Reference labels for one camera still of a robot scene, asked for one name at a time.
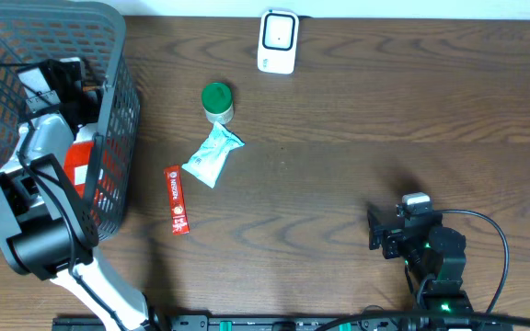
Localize small orange snack box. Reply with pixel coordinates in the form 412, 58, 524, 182
82, 85, 103, 92

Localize red tool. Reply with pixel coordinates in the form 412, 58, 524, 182
63, 123, 97, 198

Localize green lid jar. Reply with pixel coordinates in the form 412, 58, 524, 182
201, 82, 235, 125

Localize teal wet wipes pack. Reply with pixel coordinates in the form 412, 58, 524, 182
181, 122, 245, 188

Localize red coffee stick packet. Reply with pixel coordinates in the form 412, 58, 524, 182
164, 165, 190, 235

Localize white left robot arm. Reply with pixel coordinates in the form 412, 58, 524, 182
0, 57, 165, 330

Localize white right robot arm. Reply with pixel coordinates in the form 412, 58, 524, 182
367, 202, 474, 330

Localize white barcode scanner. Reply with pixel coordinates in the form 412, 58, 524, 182
257, 9, 299, 74

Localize grey plastic shopping basket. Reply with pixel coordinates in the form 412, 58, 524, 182
0, 1, 140, 240

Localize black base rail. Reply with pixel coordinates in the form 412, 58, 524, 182
51, 314, 513, 331

